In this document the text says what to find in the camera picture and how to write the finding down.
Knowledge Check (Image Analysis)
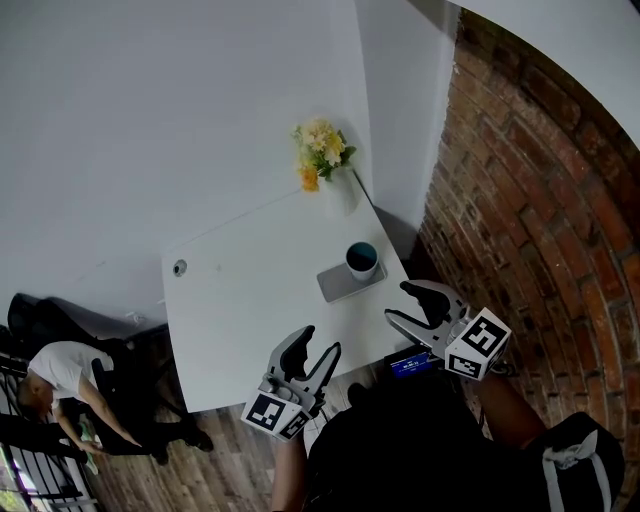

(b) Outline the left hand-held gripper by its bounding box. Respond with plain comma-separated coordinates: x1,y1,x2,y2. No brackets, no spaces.
240,324,343,444

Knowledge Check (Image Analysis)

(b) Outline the grey strap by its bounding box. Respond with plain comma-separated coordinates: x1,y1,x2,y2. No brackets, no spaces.
541,429,614,512

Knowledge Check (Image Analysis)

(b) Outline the grey rectangular tray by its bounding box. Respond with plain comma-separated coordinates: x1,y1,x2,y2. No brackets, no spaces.
316,260,389,305

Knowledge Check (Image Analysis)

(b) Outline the yellow flower bouquet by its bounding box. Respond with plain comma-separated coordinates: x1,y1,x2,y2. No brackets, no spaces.
291,117,358,194

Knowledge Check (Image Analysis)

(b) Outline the black device with blue screen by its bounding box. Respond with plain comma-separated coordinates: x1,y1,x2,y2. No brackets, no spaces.
383,349,434,382

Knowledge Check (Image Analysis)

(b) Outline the white table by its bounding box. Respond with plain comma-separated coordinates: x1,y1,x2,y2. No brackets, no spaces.
160,187,412,414

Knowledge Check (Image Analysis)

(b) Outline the white vase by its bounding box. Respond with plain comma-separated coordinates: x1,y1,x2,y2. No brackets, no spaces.
323,167,363,221

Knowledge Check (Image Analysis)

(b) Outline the black metal railing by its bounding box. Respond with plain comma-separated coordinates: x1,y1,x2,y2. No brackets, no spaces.
0,349,99,512

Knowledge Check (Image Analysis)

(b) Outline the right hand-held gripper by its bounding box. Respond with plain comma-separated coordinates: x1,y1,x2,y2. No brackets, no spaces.
383,279,512,382

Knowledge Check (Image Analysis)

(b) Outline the person in black shirt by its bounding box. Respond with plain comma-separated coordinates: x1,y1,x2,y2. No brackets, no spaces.
303,369,627,512

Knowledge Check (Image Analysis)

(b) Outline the person's left forearm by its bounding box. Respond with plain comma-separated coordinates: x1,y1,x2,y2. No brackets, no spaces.
269,434,312,512

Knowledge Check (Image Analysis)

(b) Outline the black office chair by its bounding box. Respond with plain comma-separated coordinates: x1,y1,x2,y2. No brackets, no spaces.
6,292,201,451

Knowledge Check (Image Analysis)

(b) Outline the white cup teal inside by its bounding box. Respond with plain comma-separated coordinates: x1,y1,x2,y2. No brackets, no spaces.
345,241,380,283

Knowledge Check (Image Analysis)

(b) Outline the person's right forearm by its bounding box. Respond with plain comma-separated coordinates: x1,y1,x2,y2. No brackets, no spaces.
474,372,550,452

